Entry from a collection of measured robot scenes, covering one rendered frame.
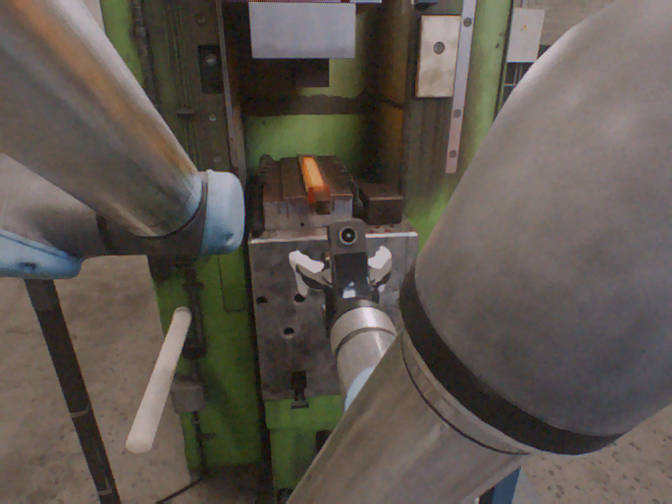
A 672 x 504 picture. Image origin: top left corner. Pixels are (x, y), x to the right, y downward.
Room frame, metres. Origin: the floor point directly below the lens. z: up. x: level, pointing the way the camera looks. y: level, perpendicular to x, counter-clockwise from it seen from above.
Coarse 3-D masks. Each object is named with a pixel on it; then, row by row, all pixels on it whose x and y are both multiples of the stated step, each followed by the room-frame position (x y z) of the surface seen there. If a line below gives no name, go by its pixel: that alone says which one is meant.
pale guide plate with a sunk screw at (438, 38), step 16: (432, 16) 1.08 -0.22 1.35; (448, 16) 1.08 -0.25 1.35; (432, 32) 1.07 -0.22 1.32; (448, 32) 1.08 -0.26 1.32; (432, 48) 1.07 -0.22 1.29; (448, 48) 1.08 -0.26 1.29; (432, 64) 1.08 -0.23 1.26; (448, 64) 1.08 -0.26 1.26; (416, 80) 1.08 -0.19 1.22; (432, 80) 1.08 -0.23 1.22; (448, 80) 1.08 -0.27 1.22; (416, 96) 1.07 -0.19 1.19; (432, 96) 1.08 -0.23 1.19; (448, 96) 1.08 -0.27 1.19
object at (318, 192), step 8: (304, 160) 1.20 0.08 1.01; (312, 160) 1.20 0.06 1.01; (304, 168) 1.16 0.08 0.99; (312, 168) 1.11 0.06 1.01; (312, 176) 1.02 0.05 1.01; (312, 184) 0.95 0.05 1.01; (320, 184) 0.95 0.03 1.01; (312, 192) 0.91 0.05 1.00; (320, 192) 0.88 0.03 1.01; (328, 192) 0.91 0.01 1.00; (312, 200) 0.91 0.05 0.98; (320, 200) 0.82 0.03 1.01; (328, 200) 0.82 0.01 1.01; (320, 208) 0.83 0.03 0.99; (328, 208) 0.84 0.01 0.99
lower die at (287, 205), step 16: (288, 160) 1.28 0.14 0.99; (320, 160) 1.27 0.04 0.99; (288, 176) 1.09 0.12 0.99; (304, 176) 1.05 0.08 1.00; (272, 192) 0.98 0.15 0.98; (288, 192) 0.95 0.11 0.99; (304, 192) 0.95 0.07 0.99; (336, 192) 0.94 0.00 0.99; (272, 208) 0.91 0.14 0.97; (288, 208) 0.91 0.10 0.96; (304, 208) 0.92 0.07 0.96; (336, 208) 0.93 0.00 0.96; (272, 224) 0.91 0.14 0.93; (288, 224) 0.91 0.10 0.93; (304, 224) 0.92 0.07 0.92; (320, 224) 0.92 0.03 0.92
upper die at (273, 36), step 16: (256, 16) 0.91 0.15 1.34; (272, 16) 0.91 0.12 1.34; (288, 16) 0.91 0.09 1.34; (304, 16) 0.92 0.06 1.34; (320, 16) 0.92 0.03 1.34; (336, 16) 0.93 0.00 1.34; (352, 16) 0.93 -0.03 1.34; (256, 32) 0.91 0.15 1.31; (272, 32) 0.91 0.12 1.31; (288, 32) 0.91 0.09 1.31; (304, 32) 0.92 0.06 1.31; (320, 32) 0.92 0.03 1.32; (336, 32) 0.93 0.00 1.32; (352, 32) 0.93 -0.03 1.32; (256, 48) 0.91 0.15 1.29; (272, 48) 0.91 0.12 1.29; (288, 48) 0.91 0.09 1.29; (304, 48) 0.92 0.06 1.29; (320, 48) 0.92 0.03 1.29; (336, 48) 0.93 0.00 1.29; (352, 48) 0.93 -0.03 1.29
